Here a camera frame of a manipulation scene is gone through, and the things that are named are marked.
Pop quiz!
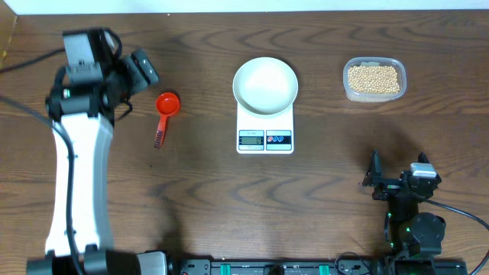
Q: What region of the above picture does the red plastic measuring scoop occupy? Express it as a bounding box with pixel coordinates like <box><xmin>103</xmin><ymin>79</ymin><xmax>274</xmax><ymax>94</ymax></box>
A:
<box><xmin>154</xmin><ymin>92</ymin><xmax>180</xmax><ymax>148</ymax></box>

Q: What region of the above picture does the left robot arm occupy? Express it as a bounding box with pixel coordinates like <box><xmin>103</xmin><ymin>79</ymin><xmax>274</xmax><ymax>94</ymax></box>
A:
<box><xmin>26</xmin><ymin>27</ymin><xmax>169</xmax><ymax>274</ymax></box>

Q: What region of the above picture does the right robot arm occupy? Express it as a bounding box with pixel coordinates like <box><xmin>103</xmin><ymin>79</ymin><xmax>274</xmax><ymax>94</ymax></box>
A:
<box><xmin>362</xmin><ymin>151</ymin><xmax>446</xmax><ymax>274</ymax></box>

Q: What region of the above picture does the white digital kitchen scale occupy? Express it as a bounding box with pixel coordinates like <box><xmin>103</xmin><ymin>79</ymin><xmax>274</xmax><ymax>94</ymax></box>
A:
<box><xmin>235</xmin><ymin>105</ymin><xmax>295</xmax><ymax>154</ymax></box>

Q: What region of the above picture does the white ceramic bowl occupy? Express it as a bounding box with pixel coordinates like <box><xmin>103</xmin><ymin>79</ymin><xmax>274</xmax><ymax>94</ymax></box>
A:
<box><xmin>232</xmin><ymin>57</ymin><xmax>299</xmax><ymax>116</ymax></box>

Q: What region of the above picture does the clear plastic container of beans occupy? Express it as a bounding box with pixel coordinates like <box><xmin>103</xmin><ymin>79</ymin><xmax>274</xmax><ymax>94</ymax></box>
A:
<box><xmin>342</xmin><ymin>57</ymin><xmax>407</xmax><ymax>103</ymax></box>

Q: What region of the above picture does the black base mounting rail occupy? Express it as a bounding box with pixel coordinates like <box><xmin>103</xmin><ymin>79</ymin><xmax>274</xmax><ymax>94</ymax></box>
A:
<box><xmin>167</xmin><ymin>257</ymin><xmax>467</xmax><ymax>275</ymax></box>

